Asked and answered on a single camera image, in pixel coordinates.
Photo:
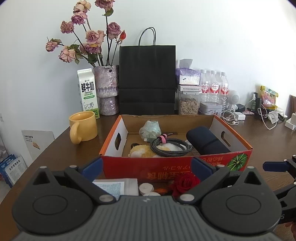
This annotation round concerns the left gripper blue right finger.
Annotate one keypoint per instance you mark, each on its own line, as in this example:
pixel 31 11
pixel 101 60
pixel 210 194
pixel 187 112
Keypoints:
pixel 201 168

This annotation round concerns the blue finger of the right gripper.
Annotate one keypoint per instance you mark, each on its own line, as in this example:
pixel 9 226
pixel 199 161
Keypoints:
pixel 276 166

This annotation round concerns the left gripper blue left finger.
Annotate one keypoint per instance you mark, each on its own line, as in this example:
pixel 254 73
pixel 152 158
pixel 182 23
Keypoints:
pixel 93 168

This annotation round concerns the navy zippered pouch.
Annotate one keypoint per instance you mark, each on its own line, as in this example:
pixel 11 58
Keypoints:
pixel 205 142

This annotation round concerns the alpaca plush toy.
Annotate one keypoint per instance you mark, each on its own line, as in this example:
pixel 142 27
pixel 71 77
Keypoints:
pixel 144 151

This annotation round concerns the red pumpkin cardboard box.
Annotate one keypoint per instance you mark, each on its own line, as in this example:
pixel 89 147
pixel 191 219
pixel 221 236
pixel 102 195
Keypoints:
pixel 126 154

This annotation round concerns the clear bag green wrap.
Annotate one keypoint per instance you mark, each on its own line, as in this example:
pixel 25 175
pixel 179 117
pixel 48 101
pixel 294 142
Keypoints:
pixel 151 129

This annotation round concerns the clear packet with label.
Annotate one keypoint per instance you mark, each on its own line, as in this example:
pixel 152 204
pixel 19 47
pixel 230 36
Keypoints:
pixel 119 187

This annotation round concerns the yellow ceramic mug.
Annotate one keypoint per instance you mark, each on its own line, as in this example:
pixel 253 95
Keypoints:
pixel 83 127

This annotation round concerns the black phone stand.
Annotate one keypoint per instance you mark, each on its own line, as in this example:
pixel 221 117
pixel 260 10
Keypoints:
pixel 256 104

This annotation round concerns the small white tape roll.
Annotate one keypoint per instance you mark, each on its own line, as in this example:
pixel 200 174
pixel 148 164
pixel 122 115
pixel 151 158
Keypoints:
pixel 145 188

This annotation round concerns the white earphones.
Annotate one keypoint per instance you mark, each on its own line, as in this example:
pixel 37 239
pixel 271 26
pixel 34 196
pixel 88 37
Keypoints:
pixel 229 117

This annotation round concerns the floral metal tin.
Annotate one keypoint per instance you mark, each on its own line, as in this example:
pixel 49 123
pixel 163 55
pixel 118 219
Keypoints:
pixel 210 108

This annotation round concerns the white paper card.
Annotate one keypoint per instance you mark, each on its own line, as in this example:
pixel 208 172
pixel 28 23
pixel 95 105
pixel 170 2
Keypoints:
pixel 37 141

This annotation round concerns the yellow pink snack bag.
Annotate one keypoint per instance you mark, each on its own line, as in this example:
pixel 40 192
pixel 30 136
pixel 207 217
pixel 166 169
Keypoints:
pixel 268 97

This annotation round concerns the clear seed container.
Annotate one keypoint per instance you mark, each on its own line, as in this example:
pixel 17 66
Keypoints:
pixel 188 102

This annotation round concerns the white robot figurine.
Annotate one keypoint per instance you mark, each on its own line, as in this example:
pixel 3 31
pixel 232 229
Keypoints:
pixel 233 100

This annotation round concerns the left water bottle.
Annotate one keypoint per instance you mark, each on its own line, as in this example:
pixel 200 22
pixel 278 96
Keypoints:
pixel 204 83

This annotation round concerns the water bottle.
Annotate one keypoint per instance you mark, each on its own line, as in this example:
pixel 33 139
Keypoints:
pixel 214 87
pixel 204 83
pixel 223 90

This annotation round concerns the blue white booklets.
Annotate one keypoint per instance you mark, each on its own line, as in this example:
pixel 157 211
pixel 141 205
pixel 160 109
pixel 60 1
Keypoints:
pixel 12 168

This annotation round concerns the middle water bottle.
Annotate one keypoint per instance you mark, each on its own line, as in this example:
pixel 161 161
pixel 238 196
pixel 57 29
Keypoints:
pixel 214 87

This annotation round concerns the white flat box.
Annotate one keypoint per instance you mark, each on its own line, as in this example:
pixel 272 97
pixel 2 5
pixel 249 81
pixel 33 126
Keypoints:
pixel 189 88

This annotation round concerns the right water bottle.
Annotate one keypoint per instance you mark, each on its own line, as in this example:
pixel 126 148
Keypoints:
pixel 223 90

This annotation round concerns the purple textured vase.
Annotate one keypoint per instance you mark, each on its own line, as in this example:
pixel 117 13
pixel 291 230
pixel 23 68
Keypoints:
pixel 107 91

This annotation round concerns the white green milk carton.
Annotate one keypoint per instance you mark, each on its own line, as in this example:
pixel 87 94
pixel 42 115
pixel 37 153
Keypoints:
pixel 87 90

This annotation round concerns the purple tissue pack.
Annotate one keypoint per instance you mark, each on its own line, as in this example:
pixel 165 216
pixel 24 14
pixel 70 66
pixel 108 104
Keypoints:
pixel 185 75

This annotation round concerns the black paper shopping bag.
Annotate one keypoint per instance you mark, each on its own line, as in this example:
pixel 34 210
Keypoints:
pixel 147 79

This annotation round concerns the dried pink rose bouquet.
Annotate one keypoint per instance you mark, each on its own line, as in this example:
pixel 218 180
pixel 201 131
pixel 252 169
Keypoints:
pixel 92 45

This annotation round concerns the white charger with cable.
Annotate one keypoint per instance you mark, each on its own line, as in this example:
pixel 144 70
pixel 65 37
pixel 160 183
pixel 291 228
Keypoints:
pixel 239 116

